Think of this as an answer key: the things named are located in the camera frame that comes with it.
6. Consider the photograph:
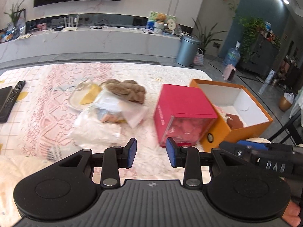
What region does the pink fluffy cloth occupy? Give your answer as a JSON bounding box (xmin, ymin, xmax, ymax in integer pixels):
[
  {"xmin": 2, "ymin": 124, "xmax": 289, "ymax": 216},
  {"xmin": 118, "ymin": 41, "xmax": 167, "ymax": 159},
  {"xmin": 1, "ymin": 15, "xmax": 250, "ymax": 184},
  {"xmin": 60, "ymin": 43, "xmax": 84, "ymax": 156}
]
[{"xmin": 215, "ymin": 106, "xmax": 229, "ymax": 122}]

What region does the white plastic bag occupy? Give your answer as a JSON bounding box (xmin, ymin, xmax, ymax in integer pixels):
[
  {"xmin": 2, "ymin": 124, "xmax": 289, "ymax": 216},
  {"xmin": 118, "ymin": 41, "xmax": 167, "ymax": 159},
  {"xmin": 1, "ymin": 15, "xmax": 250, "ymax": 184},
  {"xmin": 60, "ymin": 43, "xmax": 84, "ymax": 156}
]
[{"xmin": 69, "ymin": 90, "xmax": 148, "ymax": 147}]

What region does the white round bib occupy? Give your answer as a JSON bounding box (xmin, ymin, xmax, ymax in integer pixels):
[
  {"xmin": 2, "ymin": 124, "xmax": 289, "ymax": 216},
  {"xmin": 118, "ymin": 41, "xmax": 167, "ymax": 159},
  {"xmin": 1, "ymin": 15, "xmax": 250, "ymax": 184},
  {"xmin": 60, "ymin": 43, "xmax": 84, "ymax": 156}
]
[{"xmin": 67, "ymin": 79, "xmax": 102, "ymax": 112}]

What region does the yellow cleaning cloth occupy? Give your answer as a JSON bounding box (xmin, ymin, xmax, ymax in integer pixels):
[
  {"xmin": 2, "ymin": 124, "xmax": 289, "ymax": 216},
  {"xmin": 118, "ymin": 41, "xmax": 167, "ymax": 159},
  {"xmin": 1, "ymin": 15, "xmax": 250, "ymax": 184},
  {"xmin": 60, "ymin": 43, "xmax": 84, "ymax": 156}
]
[{"xmin": 79, "ymin": 84, "xmax": 102, "ymax": 105}]

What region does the brown plush toy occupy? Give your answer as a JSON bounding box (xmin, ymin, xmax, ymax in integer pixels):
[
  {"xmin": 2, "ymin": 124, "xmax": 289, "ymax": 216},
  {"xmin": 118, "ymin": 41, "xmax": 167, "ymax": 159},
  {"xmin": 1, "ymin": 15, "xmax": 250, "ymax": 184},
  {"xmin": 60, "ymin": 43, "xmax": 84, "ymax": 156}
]
[{"xmin": 101, "ymin": 79, "xmax": 146, "ymax": 105}]

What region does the person right hand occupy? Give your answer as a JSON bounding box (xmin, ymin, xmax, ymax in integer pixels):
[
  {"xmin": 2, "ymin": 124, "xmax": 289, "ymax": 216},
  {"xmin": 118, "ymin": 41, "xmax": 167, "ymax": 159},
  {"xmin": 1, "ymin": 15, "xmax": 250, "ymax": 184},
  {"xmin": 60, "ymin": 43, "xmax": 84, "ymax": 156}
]
[{"xmin": 282, "ymin": 200, "xmax": 301, "ymax": 227}]

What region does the orange cardboard box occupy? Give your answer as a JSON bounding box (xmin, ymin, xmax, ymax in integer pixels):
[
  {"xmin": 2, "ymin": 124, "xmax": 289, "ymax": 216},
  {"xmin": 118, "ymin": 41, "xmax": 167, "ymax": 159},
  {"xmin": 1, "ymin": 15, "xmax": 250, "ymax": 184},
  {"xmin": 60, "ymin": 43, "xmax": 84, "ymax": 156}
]
[{"xmin": 190, "ymin": 79, "xmax": 273, "ymax": 152}]

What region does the pink lace tablecloth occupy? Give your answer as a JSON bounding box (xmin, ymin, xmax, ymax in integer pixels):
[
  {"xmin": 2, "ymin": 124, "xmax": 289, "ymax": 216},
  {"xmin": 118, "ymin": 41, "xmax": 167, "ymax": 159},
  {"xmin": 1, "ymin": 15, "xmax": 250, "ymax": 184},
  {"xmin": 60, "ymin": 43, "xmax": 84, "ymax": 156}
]
[{"xmin": 0, "ymin": 62, "xmax": 214, "ymax": 227}]

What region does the pink small heater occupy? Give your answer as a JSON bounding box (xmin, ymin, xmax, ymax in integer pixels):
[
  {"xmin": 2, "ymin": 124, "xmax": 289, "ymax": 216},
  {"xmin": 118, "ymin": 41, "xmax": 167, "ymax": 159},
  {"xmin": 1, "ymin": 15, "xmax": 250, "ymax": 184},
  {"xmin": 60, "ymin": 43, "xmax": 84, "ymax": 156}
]
[{"xmin": 222, "ymin": 64, "xmax": 236, "ymax": 82}]

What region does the red lidded clear container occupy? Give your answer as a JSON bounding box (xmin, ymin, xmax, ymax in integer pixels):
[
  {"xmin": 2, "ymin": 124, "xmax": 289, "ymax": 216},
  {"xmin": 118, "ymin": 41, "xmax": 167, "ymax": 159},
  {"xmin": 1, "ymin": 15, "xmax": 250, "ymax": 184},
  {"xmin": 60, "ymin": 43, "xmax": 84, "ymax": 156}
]
[{"xmin": 154, "ymin": 84, "xmax": 218, "ymax": 147}]

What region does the blue water jug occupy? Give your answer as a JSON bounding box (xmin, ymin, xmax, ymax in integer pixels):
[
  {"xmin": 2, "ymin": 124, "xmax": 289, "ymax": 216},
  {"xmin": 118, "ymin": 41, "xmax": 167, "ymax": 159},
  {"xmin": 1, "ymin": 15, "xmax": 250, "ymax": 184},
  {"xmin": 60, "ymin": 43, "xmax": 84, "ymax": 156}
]
[{"xmin": 223, "ymin": 41, "xmax": 240, "ymax": 67}]

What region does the dark cabinet with plants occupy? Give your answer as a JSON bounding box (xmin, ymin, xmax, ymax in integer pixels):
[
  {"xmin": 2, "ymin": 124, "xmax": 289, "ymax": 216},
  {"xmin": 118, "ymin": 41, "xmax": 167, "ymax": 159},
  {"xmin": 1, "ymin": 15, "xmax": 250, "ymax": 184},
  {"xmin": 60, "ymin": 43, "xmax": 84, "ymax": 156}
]
[{"xmin": 239, "ymin": 17, "xmax": 281, "ymax": 78}]

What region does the pastel woven basket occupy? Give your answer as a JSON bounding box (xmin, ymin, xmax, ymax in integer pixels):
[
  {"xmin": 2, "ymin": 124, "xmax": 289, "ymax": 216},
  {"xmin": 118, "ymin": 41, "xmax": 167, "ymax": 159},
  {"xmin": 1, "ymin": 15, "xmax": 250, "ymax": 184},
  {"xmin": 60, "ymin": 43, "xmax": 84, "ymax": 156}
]
[{"xmin": 193, "ymin": 48, "xmax": 204, "ymax": 66}]

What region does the black remote control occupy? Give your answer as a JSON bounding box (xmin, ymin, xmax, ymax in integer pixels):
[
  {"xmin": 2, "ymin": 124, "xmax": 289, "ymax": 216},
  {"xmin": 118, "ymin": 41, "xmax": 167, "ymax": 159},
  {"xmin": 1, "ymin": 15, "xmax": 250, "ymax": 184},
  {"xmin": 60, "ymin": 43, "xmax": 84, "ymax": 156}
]
[{"xmin": 1, "ymin": 80, "xmax": 26, "ymax": 124}]

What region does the grey blue trash bin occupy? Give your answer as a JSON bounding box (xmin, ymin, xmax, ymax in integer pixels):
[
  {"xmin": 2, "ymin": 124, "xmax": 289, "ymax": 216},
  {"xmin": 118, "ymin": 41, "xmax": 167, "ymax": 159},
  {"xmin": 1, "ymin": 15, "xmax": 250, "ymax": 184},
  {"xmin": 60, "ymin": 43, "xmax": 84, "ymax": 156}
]
[{"xmin": 176, "ymin": 35, "xmax": 200, "ymax": 67}]

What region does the potted green floor plant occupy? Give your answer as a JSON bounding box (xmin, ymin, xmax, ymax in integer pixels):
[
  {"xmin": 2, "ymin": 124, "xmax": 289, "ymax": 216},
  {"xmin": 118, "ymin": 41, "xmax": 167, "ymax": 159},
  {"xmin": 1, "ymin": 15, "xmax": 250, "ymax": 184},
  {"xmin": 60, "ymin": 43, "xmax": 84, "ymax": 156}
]
[{"xmin": 192, "ymin": 19, "xmax": 227, "ymax": 54}]

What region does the teddy bear on console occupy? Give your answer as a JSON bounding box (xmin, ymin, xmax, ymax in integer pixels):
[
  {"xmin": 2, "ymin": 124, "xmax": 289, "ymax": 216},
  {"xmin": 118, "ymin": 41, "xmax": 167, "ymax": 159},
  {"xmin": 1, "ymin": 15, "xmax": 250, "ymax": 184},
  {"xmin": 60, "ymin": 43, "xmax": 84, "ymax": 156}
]
[{"xmin": 154, "ymin": 13, "xmax": 166, "ymax": 34}]

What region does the white wifi router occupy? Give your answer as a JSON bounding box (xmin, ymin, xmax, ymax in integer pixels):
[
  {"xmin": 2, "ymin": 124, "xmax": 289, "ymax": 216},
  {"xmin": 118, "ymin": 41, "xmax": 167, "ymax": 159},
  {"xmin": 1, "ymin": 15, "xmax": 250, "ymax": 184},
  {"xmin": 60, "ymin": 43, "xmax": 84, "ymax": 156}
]
[{"xmin": 63, "ymin": 14, "xmax": 80, "ymax": 31}]

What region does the plant in glass vase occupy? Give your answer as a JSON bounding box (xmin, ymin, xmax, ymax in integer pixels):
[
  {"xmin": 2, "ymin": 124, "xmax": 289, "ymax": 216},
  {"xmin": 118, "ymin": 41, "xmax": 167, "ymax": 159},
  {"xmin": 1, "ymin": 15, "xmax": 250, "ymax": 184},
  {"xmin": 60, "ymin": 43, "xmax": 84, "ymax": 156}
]
[{"xmin": 3, "ymin": 0, "xmax": 26, "ymax": 40}]

